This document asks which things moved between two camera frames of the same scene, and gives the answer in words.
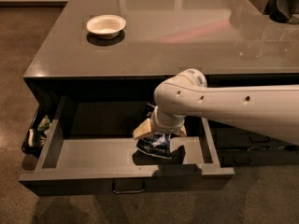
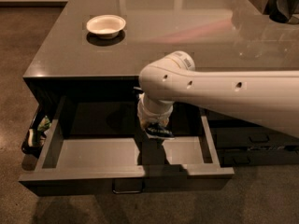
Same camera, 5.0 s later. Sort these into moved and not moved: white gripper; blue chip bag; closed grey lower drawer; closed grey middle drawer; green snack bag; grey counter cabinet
Moved: white gripper; blue chip bag
Not moved: grey counter cabinet; closed grey middle drawer; closed grey lower drawer; green snack bag
